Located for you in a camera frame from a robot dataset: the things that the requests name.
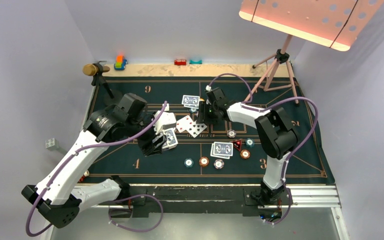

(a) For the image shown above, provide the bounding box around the teal toy block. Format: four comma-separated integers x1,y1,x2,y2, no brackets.
189,58,203,65

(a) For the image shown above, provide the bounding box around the orange red chip stack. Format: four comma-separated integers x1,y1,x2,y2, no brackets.
199,156,210,167

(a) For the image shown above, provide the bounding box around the four of diamonds card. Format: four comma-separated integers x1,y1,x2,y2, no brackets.
176,115,193,133

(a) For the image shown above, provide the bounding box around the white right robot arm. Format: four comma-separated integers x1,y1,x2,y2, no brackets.
198,86,299,206

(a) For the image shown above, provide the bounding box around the pink blue chip stack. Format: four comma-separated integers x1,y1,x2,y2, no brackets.
213,159,225,170

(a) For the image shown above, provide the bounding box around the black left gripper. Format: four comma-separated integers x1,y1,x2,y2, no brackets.
125,111,167,155

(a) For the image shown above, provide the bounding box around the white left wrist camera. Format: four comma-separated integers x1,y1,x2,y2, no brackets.
154,103,177,135

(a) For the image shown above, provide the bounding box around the orange green toy block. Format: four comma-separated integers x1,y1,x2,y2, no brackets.
113,55,128,71

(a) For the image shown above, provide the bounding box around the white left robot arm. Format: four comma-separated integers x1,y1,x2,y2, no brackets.
21,93,166,229

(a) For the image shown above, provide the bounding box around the dark green poker mat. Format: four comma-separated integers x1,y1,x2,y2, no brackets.
85,76,335,185

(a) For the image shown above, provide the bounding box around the blue white card deck box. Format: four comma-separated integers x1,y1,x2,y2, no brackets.
157,128,179,152

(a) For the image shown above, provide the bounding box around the seven of spades card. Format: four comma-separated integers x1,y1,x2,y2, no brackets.
186,121,207,138

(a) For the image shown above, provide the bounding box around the pink music stand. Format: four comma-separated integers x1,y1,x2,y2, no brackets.
238,0,384,102

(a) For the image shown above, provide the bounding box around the blue back playing card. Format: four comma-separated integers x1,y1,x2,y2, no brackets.
184,104,199,109

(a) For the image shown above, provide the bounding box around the gold microphone on stand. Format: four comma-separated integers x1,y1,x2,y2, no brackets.
82,61,123,106

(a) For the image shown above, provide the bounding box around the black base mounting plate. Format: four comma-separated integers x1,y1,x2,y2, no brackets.
104,184,293,220

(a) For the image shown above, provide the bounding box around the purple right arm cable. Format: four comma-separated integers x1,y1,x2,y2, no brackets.
207,73,319,225

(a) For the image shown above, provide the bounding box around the red toy block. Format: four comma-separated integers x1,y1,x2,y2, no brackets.
173,58,188,66

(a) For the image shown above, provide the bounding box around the grey lego brick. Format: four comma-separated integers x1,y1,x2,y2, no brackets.
45,138,60,151

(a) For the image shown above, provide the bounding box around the green blue chip stack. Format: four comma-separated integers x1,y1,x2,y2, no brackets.
184,158,194,168

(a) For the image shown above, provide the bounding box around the red black all-in triangle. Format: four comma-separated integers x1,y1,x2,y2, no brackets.
232,139,243,152

